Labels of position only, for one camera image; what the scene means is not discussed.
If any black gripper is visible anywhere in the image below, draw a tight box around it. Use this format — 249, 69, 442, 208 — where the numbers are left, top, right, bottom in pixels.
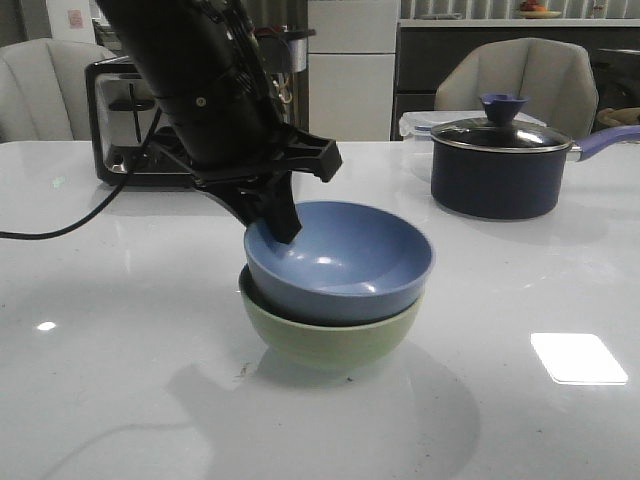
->
149, 124, 344, 245

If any blue bowl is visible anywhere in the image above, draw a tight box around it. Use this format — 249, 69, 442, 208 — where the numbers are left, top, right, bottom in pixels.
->
244, 201, 434, 326

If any green bowl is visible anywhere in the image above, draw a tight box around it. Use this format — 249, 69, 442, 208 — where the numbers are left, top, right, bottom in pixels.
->
238, 266, 422, 371

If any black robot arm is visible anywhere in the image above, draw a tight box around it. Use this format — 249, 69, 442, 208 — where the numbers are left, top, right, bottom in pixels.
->
98, 1, 342, 243

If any black chrome four-slot toaster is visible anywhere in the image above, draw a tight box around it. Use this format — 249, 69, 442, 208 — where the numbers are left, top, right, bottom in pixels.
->
85, 56, 191, 189

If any clear plastic food container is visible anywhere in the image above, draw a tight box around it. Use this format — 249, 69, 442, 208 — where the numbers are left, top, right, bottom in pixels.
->
398, 110, 539, 143

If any white refrigerator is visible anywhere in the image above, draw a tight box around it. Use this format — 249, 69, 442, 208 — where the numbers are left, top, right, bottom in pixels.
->
308, 1, 400, 141

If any dark kitchen counter cabinet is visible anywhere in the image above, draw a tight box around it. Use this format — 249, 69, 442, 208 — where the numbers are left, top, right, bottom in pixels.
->
393, 20, 639, 122

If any dark blue saucepan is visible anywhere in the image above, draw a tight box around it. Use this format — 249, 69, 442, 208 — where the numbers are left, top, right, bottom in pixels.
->
431, 125, 639, 220

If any glass pot lid blue knob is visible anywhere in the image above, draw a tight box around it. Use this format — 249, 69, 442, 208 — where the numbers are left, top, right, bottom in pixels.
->
431, 93, 571, 153

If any beige chair left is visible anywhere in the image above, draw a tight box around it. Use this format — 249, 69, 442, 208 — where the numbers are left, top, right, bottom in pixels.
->
1, 38, 114, 143

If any beige chair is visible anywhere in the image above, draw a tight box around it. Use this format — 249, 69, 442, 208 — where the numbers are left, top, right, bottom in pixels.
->
434, 37, 599, 138
1, 38, 114, 143

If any beige chair right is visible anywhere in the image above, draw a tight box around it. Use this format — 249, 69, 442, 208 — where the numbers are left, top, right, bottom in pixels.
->
434, 37, 599, 138

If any fruit plate on counter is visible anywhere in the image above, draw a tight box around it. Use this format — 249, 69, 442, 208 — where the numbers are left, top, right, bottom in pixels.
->
515, 0, 562, 19

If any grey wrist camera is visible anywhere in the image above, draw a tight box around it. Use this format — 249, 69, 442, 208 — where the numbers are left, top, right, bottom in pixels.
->
255, 28, 316, 74

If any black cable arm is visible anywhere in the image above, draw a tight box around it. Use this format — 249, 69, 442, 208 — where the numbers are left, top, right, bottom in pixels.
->
0, 107, 164, 241

